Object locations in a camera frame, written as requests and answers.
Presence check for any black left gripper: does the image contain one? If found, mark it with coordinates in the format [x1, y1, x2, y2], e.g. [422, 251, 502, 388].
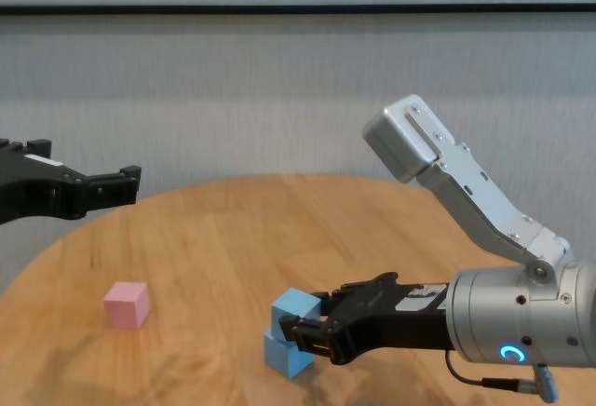
[0, 138, 142, 226]

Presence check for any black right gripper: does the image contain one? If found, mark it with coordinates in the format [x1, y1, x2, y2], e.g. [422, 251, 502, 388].
[278, 272, 456, 366]

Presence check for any blue building block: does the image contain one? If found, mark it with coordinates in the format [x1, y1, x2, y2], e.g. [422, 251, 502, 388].
[270, 287, 323, 345]
[263, 331, 315, 380]

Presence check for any pink building block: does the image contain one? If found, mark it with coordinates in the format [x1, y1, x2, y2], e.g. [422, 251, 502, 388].
[103, 281, 151, 331]

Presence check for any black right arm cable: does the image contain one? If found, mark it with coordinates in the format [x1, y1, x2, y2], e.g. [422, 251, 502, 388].
[444, 348, 562, 403]

